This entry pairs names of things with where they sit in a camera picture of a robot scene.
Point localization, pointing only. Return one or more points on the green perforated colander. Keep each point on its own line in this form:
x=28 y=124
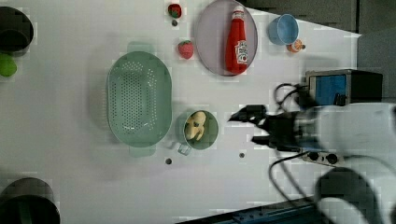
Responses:
x=139 y=99

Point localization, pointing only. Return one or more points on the yellow plush peeled banana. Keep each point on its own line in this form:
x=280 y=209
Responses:
x=194 y=127

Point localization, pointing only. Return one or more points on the dark red plush strawberry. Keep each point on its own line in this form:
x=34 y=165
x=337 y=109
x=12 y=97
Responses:
x=175 y=11

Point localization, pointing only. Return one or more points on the blue cup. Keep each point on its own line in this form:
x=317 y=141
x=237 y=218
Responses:
x=283 y=30

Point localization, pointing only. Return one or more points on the grey round plate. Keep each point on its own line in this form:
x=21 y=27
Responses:
x=212 y=30

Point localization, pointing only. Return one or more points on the silver toaster oven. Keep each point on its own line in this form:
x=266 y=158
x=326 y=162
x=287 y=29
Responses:
x=339 y=87

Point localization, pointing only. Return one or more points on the black round container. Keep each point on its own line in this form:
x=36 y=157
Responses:
x=16 y=31
x=29 y=201

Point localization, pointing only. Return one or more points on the red plush ketchup bottle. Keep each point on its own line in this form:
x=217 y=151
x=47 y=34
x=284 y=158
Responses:
x=236 y=53

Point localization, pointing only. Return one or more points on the pink red plush strawberry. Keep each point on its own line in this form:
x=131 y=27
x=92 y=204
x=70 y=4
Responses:
x=185 y=49

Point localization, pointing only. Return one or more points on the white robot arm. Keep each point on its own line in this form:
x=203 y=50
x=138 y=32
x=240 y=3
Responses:
x=363 y=185

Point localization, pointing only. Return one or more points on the green mug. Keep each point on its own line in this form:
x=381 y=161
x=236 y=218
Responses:
x=208 y=140

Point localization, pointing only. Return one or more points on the green plush object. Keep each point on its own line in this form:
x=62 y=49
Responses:
x=7 y=65

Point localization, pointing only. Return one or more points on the small orange plush toy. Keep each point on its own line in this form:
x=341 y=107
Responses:
x=296 y=46

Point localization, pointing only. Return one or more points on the blue metal frame rail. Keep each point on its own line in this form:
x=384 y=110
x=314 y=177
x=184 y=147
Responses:
x=294 y=212

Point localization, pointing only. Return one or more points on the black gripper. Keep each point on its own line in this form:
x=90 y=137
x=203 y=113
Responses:
x=284 y=134

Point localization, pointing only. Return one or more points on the black round container top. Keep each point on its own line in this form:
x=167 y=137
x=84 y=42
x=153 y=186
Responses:
x=16 y=31

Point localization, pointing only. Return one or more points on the black round container bottom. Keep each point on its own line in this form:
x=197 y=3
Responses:
x=29 y=201

